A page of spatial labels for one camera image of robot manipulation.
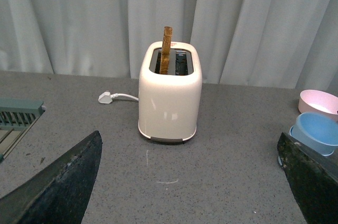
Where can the cream white toaster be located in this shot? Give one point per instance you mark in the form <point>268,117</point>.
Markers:
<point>169,103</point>

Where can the blue cup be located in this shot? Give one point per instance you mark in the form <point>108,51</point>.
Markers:
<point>316,131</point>
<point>299,142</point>

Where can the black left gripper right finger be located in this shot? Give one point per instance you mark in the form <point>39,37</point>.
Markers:
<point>314,187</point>

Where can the grey curtain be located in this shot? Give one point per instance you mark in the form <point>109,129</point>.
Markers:
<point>268,43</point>

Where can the green dish rack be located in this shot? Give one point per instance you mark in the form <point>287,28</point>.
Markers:
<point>17,117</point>

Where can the pink bowl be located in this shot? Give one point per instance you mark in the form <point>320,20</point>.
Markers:
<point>319,102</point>

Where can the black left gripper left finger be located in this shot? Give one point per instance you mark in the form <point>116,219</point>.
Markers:
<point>60,193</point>

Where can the brown toast slice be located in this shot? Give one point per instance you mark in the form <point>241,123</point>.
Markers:
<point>166,47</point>

